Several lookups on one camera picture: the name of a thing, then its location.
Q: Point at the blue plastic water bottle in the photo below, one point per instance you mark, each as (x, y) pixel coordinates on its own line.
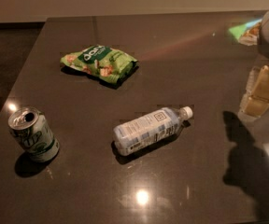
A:
(149, 129)

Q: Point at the green snack packet at edge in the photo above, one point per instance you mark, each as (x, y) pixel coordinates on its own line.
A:
(246, 33)

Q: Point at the green chip bag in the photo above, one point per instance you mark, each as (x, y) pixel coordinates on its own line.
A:
(108, 64)

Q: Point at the green white soda can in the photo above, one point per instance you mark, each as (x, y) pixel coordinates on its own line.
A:
(30, 129)

